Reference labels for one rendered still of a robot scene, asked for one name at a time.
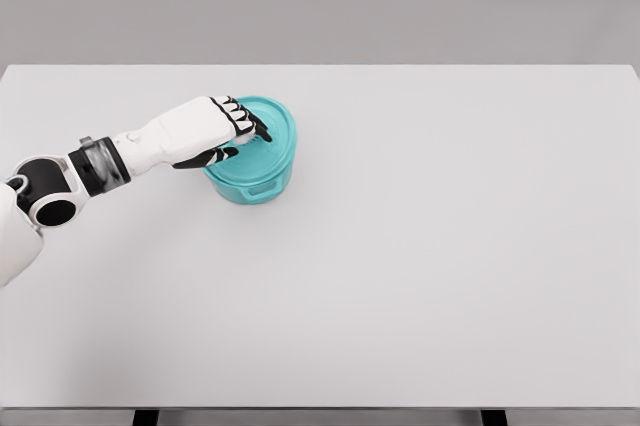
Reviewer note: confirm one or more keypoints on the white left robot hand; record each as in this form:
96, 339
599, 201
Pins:
200, 126

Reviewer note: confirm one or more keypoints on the teal pot lid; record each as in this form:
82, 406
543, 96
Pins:
267, 156

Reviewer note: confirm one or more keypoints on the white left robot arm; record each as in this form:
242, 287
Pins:
75, 176

